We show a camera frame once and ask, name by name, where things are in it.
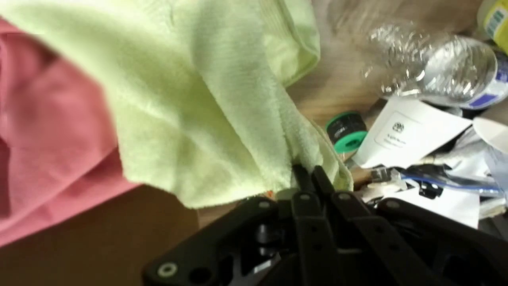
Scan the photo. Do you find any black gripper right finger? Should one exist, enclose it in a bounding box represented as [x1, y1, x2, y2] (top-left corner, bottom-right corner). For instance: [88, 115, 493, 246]
[309, 164, 508, 286]

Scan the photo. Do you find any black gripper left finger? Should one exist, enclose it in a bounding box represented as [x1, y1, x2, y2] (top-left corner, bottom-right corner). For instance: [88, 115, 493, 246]
[141, 162, 339, 286]

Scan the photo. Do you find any pale green cloth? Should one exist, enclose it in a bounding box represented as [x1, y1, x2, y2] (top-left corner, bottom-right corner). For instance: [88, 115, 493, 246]
[0, 0, 354, 210]

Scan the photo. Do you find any clear plastic bag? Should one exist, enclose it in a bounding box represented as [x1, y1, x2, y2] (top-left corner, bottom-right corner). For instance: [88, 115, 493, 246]
[366, 22, 508, 111]

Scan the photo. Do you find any yellow labelled white tub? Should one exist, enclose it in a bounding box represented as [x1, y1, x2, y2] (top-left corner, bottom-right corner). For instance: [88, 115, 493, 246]
[474, 0, 508, 56]

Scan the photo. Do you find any pink cloth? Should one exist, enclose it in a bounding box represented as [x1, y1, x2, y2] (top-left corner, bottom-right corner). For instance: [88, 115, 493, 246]
[0, 18, 142, 250]

